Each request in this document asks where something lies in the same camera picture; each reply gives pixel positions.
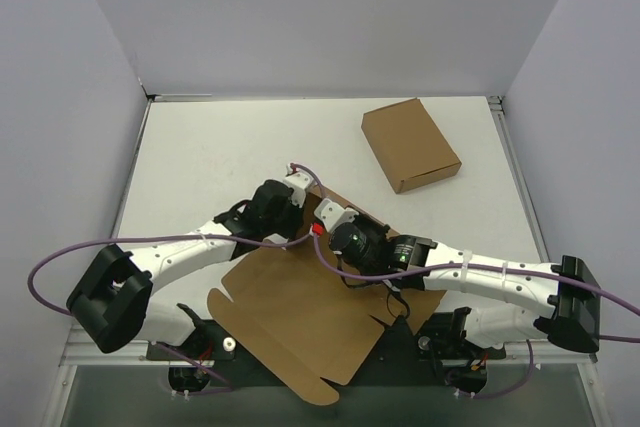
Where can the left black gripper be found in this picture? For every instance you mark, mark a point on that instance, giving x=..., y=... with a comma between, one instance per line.
x=293, y=214

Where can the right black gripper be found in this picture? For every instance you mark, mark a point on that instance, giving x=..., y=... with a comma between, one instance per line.
x=335, y=236

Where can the cardboard box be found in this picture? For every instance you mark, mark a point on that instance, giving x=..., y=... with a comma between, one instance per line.
x=299, y=320
x=408, y=145

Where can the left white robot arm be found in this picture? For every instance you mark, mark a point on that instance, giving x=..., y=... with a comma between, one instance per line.
x=113, y=299

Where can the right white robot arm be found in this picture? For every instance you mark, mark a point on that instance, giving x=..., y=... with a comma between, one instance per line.
x=519, y=289

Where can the folded closed cardboard box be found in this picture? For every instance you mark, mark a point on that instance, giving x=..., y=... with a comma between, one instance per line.
x=408, y=145

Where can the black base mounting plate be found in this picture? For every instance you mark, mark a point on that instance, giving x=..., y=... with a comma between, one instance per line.
x=398, y=359

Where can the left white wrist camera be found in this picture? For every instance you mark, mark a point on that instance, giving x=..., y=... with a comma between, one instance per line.
x=300, y=181

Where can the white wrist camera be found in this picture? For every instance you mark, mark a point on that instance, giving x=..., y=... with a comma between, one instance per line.
x=300, y=181
x=331, y=214

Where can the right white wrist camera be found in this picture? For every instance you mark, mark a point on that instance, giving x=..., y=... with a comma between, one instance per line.
x=331, y=214

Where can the aluminium frame rail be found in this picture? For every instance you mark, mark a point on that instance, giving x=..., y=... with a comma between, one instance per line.
x=520, y=197

